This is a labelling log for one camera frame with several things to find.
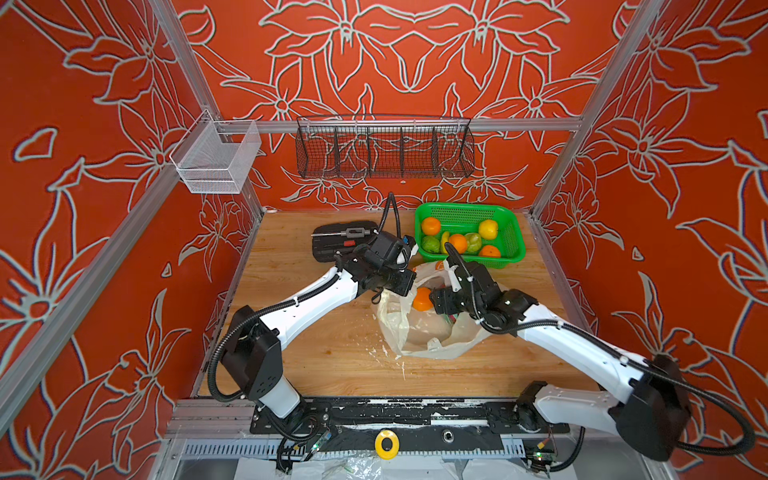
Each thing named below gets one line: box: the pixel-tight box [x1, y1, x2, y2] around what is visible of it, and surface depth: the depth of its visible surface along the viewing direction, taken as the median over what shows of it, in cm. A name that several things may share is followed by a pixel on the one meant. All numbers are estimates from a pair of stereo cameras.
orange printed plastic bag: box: [378, 262, 490, 359], surface depth 74 cm
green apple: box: [465, 232, 482, 252], surface depth 105 cm
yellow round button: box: [374, 428, 401, 461], surface depth 70 cm
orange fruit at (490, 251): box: [480, 245, 501, 258], surface depth 103 cm
